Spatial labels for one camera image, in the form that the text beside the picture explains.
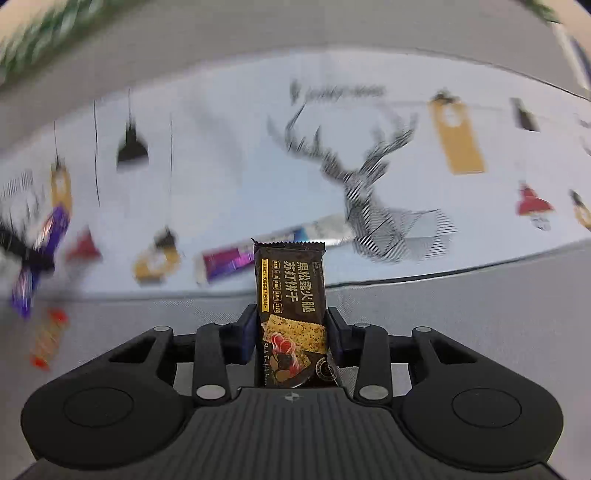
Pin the green checkered cloth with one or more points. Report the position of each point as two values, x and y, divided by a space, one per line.
37 41

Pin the narrow orange brown snack packet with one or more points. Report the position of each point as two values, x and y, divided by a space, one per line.
48 339

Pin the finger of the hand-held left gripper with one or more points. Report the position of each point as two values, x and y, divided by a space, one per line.
27 256

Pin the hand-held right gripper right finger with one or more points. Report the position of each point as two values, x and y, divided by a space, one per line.
333 332

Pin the purple and white snack packet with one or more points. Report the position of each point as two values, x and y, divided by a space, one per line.
226 263

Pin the dark brown cracker packet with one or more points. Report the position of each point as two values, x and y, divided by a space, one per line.
291 286

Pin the purple candy wrapper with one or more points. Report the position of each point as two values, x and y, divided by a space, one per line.
55 230

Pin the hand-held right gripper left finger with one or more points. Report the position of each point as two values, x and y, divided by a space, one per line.
249 332

